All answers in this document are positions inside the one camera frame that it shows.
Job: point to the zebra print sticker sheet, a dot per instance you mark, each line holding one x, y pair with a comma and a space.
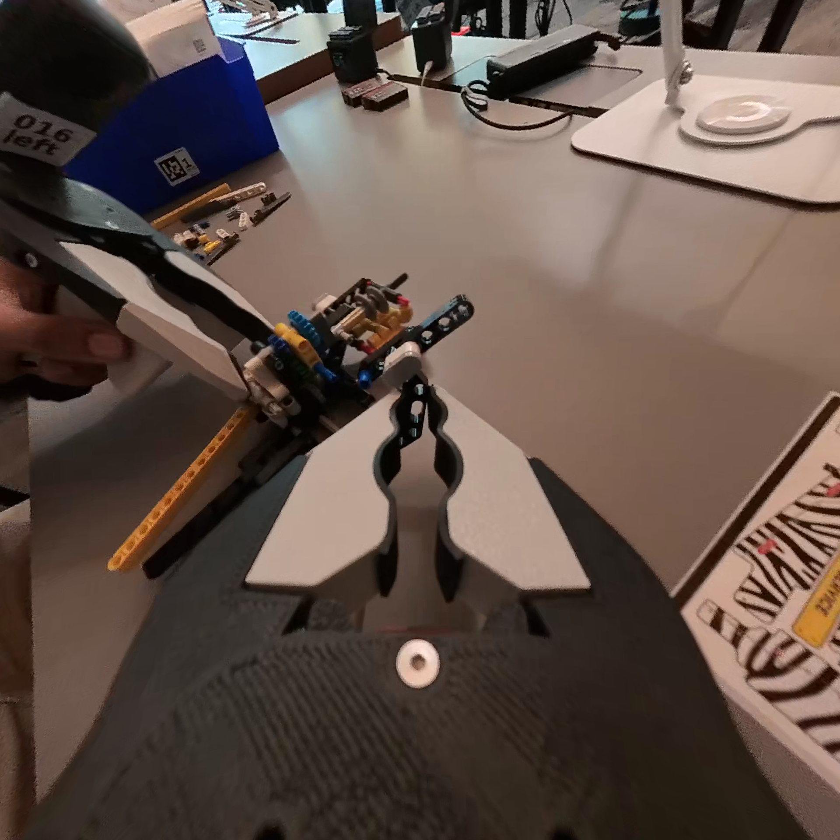
781, 564

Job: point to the pile of loose lego parts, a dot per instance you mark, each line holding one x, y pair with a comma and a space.
210, 229

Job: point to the small black battery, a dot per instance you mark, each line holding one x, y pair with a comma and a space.
354, 94
388, 97

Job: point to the multicoloured lego chassis assembly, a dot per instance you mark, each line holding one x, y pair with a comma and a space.
374, 326

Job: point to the white cardboard box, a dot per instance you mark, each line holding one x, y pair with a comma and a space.
794, 800

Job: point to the white monitor stand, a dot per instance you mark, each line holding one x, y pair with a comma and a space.
630, 141

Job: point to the blue plastic bin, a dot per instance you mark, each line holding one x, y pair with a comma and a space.
197, 111

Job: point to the brown wooden table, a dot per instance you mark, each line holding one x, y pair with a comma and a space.
295, 65

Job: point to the black lego beam subassembly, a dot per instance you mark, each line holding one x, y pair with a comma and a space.
403, 358

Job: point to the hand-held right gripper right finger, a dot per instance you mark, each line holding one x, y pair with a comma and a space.
512, 525

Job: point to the black battery charger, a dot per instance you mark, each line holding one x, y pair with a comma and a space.
351, 56
430, 36

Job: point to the white plastic part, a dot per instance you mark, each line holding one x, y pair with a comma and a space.
249, 10

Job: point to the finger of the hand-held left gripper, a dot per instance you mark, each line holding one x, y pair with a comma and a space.
184, 348
223, 289

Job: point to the white papers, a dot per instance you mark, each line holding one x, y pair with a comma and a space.
170, 33

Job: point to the person's left hand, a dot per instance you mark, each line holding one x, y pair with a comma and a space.
39, 341

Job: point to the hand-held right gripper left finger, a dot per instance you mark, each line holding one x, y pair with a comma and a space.
315, 525

